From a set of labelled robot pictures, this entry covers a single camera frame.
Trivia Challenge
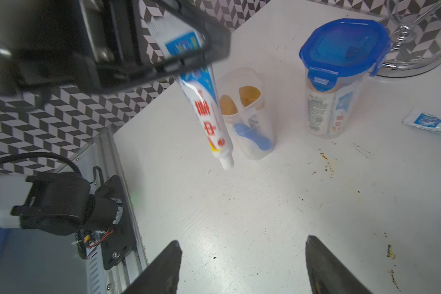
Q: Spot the blue toothbrush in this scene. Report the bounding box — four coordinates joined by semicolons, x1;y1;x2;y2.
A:
233;122;273;151

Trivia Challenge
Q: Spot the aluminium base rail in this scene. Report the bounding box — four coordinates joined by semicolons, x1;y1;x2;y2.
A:
71;126;148;294

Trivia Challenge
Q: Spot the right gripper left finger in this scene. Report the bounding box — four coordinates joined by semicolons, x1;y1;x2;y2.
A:
123;240;183;294

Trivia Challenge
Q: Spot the toothpaste tube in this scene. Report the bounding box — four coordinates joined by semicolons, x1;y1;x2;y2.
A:
148;15;234;170
403;110;441;135

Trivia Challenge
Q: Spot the toothpaste tube back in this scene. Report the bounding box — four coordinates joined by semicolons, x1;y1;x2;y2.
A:
403;110;441;135

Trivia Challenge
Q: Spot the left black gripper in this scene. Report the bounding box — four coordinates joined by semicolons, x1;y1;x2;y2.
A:
0;1;140;96

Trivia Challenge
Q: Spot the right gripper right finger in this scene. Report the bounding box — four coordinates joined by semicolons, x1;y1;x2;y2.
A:
305;235;371;294

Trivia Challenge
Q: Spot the blue lid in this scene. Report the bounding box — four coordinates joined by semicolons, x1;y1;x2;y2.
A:
299;18;391;92

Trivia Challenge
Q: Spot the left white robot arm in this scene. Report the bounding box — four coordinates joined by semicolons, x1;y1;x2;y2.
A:
0;1;230;236

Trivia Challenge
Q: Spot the chrome glass holder stand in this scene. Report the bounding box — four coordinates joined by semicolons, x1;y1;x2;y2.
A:
377;1;441;78

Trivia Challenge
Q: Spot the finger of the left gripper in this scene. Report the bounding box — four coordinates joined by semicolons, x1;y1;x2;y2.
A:
132;1;231;79

